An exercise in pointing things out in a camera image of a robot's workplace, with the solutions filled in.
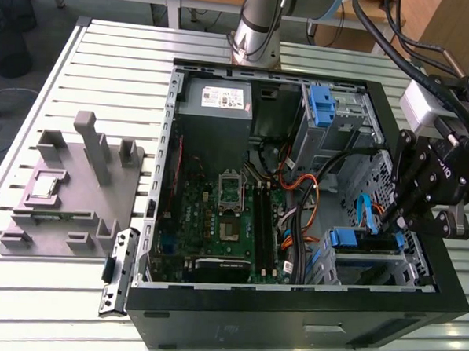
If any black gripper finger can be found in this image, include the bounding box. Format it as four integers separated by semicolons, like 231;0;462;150
379;127;439;237
394;202;469;240

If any power wire with black plug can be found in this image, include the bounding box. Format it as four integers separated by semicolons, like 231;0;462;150
368;203;406;235

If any blue data wire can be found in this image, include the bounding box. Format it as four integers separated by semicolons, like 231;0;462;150
354;192;382;236

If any hard disk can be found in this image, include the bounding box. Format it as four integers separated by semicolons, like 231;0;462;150
328;226;406;257

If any grey metal disk bay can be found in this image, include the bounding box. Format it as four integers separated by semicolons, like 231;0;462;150
310;225;427;291

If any grey metal drive cage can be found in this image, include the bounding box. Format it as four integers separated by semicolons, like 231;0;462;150
290;80;387;194

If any blue plastic drive latch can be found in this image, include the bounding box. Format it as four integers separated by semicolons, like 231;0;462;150
306;84;338;127

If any small wooden desk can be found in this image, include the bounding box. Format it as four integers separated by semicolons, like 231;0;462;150
303;0;408;57

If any wooden cabinet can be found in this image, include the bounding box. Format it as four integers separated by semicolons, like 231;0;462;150
387;0;469;112

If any black RAM slot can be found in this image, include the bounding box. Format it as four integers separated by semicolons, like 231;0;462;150
259;184;283;276
251;184;273;276

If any black open PC case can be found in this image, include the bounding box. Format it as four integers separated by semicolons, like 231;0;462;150
125;54;469;351

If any open metal socket cover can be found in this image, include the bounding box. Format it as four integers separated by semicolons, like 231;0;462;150
215;171;247;217

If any CPU socket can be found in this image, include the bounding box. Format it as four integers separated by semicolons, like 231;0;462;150
218;215;244;243

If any grey power supply unit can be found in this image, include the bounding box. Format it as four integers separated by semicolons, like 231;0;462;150
170;76;257;174

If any green motherboard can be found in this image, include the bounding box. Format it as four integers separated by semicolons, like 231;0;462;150
149;170;299;289

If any black graphics card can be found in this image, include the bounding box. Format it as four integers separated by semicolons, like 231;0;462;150
181;254;252;286

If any grey parts rack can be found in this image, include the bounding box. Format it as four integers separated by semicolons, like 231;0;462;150
0;106;148;265

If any green RAM stick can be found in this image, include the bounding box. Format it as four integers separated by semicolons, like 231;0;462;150
31;210;67;224

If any silver CPU chip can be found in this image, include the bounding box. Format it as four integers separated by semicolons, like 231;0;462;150
30;174;59;202

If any black office chair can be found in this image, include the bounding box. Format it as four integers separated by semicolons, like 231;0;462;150
0;0;38;81

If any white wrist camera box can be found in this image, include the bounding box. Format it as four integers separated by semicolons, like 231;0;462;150
397;79;461;136

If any orange wire bundle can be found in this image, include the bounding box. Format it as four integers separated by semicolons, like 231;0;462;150
274;171;324;251

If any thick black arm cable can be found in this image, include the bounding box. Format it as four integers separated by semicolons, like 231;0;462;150
344;0;469;152

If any thick black cable bundle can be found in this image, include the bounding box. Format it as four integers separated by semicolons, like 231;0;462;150
291;144;380;289

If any thin red wire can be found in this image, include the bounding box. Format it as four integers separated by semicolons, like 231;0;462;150
171;135;186;221

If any grey metal card retainer bracket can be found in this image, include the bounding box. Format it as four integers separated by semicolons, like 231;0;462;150
97;225;141;320

